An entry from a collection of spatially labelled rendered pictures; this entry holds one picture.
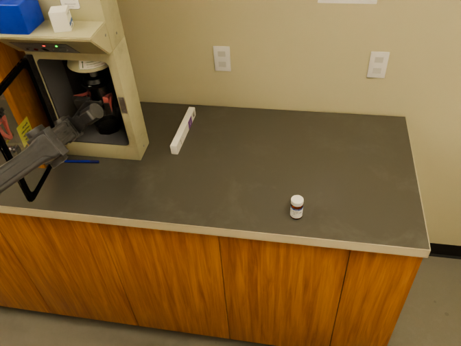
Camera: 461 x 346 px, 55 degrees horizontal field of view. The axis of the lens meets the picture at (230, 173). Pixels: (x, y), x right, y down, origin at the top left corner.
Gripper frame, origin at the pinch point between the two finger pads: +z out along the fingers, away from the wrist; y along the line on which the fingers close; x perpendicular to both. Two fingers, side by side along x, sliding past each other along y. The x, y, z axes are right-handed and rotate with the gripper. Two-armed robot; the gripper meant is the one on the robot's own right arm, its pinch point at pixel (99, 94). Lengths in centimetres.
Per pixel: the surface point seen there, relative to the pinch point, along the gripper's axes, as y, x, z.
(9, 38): 10.1, -33.2, -21.0
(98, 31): -15.8, -33.1, -14.9
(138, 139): -15.0, 14.4, -7.2
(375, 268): -106, 41, -35
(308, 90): -77, 16, 35
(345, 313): -99, 72, -35
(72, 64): 2.5, -16.6, -6.5
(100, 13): -14.7, -36.0, -9.1
